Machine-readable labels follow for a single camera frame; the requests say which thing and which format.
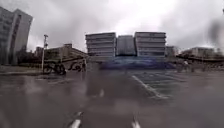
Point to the large pale multistorey building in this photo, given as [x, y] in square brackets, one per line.
[126, 45]

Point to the blue low hedge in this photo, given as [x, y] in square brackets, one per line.
[136, 64]

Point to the low building with sloped roof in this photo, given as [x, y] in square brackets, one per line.
[63, 53]

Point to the robot's own part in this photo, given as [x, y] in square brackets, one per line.
[75, 123]
[135, 124]

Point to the pale pole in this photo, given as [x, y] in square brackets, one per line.
[43, 53]

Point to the person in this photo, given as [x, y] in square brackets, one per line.
[185, 65]

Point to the low pale building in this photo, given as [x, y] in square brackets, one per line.
[200, 52]

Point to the tall grey building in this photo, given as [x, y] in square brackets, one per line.
[13, 35]

